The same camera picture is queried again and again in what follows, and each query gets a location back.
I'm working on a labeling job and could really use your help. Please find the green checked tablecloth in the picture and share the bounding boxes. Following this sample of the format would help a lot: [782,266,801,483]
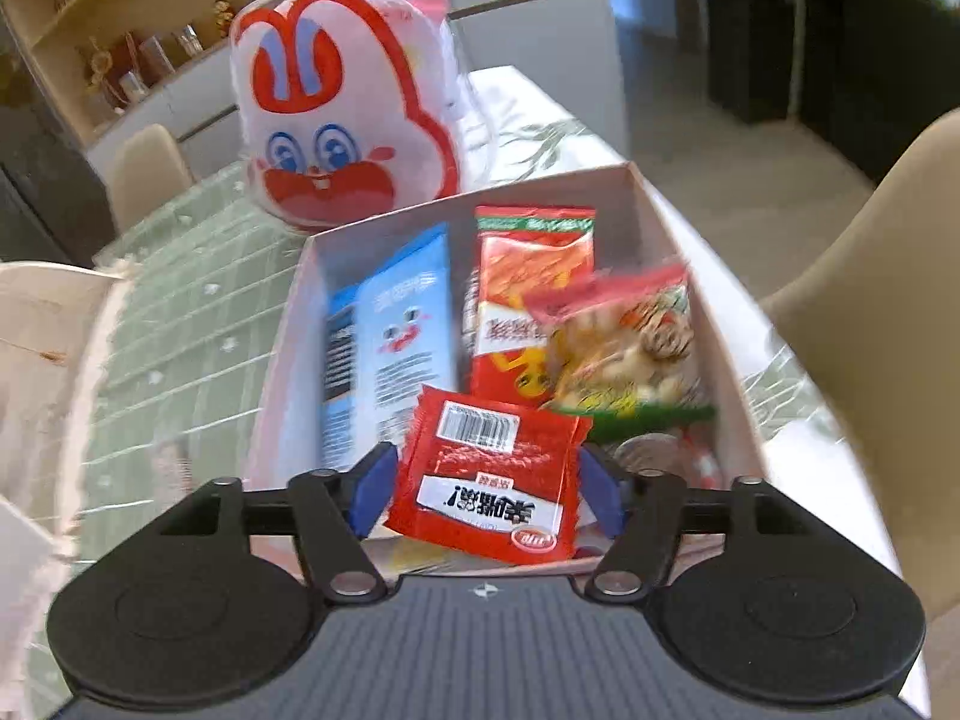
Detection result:
[45,157,316,563]

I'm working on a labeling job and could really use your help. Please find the dark blue snack packet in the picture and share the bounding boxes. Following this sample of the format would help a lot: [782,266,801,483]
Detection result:
[319,283,365,470]

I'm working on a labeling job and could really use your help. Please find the dark brown jelly cup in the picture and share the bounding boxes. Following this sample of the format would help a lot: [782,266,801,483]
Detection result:
[613,430,685,467]

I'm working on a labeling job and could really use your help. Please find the pale pink gift box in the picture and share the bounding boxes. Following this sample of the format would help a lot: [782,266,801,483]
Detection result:
[246,160,790,567]

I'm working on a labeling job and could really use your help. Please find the beige dining chair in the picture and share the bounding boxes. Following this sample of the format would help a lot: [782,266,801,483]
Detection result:
[757,101,960,455]
[111,124,197,237]

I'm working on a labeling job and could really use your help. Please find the small red snack packet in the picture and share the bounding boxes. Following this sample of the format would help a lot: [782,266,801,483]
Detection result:
[385,382,595,565]

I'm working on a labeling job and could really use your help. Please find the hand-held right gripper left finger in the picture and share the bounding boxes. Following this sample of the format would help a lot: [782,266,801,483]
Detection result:
[157,441,400,605]

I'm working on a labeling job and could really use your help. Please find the wooden shelf with figurines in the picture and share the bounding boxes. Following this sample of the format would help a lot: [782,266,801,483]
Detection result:
[0,0,260,140]

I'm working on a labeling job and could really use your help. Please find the clear peanut snack packet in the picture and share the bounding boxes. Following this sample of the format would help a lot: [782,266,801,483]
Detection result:
[523,264,710,418]

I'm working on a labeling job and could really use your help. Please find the white red rabbit bag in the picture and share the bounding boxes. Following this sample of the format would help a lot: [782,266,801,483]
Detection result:
[227,0,496,235]

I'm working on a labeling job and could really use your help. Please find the light blue cartoon face packet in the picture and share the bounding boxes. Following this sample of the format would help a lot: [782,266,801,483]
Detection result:
[352,223,460,458]

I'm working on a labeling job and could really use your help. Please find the cream scalloped paper cover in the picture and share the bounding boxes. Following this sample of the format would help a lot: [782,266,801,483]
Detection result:
[0,261,132,466]

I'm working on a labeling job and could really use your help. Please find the large red snack packet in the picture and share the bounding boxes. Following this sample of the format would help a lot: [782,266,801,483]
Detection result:
[466,204,598,410]

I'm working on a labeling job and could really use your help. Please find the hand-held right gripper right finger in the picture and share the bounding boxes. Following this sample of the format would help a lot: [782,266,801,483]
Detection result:
[580,441,818,604]

